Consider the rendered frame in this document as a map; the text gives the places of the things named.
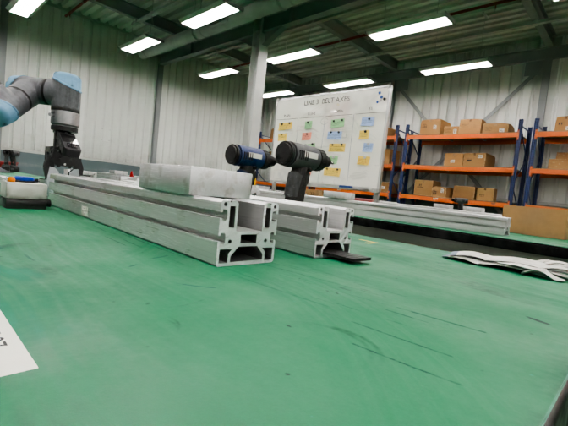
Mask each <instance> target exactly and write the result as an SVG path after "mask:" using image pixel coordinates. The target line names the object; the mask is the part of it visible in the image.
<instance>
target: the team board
mask: <svg viewBox="0 0 568 426"><path fill-rule="evenodd" d="M392 91H393V85H381V86H375V87H368V88H361V89H355V90H342V91H336V92H329V93H322V94H316V95H309V96H297V97H290V98H283V99H277V100H276V115H275V124H274V133H273V141H272V150H271V155H272V156H274V157H276V156H275V154H276V147H277V146H278V145H279V144H280V143H281V142H282V141H292V142H296V143H299V144H303V145H309V146H313V147H316V148H318V149H321V150H323V151H325V153H326V154H327V155H328V156H329V157H330V159H331V161H332V162H334V165H331V164H330V166H329V167H326V168H324V169H323V170H321V171H320V172H319V171H317V172H316V171H312V172H310V177H309V184H308V185H307V186H309V187H318V188H336V189H345V190H355V191H364V192H371V193H374V196H373V200H374V201H373V203H379V196H380V191H381V183H382V176H383V168H384V161H385V147H386V140H387V134H388V126H389V119H390V112H391V98H392ZM291 170H292V168H291V167H284V166H282V165H280V164H278V163H276V164H275V165H274V166H273V167H270V174H269V183H272V188H271V191H274V192H275V191H276V184H277V183H279V184H286V182H287V174H288V173H289V172H290V171H291Z"/></svg>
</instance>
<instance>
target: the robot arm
mask: <svg viewBox="0 0 568 426"><path fill-rule="evenodd" d="M81 89H82V80H81V78H80V77H79V76H77V75H75V74H71V73H66V72H61V71H59V72H54V73H53V76H52V79H43V78H36V77H29V76H26V75H12V76H10V77H8V81H6V84H5V86H4V85H3V84H2V83H1V82H0V127H5V126H7V125H9V124H10V123H13V122H15V121H17V120H18V119H19V117H21V116H23V115H24V114H25V113H27V112H28V111H29V110H31V109H32V108H34V107H35V106H37V105H39V104H42V105H50V106H51V112H49V113H48V116H51V121H50V123H51V124H52V125H51V130H53V131H52V132H53V133H54V138H53V146H46V148H45V160H44V163H43V172H44V175H45V179H44V184H46V185H47V195H48V196H49V192H50V193H53V190H50V189H49V183H50V182H54V179H51V178H50V174H51V173H59V171H58V170H57V169H56V168H55V167H54V166H57V167H60V166H63V167H67V168H70V171H69V172H68V175H70V176H76V177H79V176H83V172H84V168H83V164H82V162H81V159H80V158H79V157H80V154H81V149H80V146H79V143H78V141H77V139H76V137H75V135H74V134H77V133H78V128H79V120H80V103H81V94H82V91H81ZM71 167H73V168H71Z"/></svg>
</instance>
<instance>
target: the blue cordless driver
mask: <svg viewBox="0 0 568 426"><path fill-rule="evenodd" d="M225 158H226V161H227V163H228V164H231V165H234V166H239V169H238V170H237V172H244V173H250V174H253V176H252V185H253V181H254V180H255V177H256V173H257V172H256V171H255V170H256V169H264V170H265V169H266V168H268V167H273V166H274V165H275V164H276V163H277V161H276V158H275V157H274V156H272V155H271V154H270V152H268V151H267V150H262V149H257V148H254V147H249V146H245V145H235V144H231V145H229V146H228V147H227V149H226V152H225ZM252 185H251V190H252Z"/></svg>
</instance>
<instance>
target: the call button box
mask: <svg viewBox="0 0 568 426"><path fill-rule="evenodd" d="M7 181H8V180H1V183H0V195H1V196H0V205H1V206H3V207H4V208H7V209H33V210H45V209H46V208H47V207H51V205H52V202H51V200H50V199H46V197H47V185H46V184H44V183H37V182H33V181H19V180H15V182H7Z"/></svg>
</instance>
